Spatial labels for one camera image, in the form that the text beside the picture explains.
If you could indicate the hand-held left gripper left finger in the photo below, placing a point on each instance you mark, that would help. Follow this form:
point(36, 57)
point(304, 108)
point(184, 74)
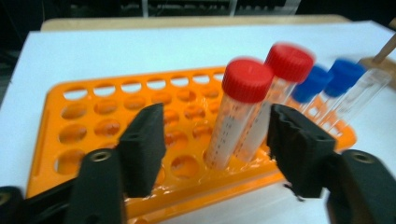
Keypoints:
point(143, 152)

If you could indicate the orange plastic tube rack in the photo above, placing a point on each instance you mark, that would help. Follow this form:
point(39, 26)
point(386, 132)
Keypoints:
point(93, 124)

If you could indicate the wooden tube rack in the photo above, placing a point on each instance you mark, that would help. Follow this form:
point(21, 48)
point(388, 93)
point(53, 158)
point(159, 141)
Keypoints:
point(384, 63)

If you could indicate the red-capped clear tube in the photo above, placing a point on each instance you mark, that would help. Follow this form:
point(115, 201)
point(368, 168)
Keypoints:
point(289, 62)
point(247, 81)

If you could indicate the white upright beam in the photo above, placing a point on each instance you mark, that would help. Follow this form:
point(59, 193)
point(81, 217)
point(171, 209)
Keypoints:
point(291, 6)

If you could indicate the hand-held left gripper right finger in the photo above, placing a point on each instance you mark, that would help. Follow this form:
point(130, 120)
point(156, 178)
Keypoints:
point(302, 155)

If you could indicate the blue-capped clear tube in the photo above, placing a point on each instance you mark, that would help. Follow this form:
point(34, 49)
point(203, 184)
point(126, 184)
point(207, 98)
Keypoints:
point(311, 84)
point(345, 76)

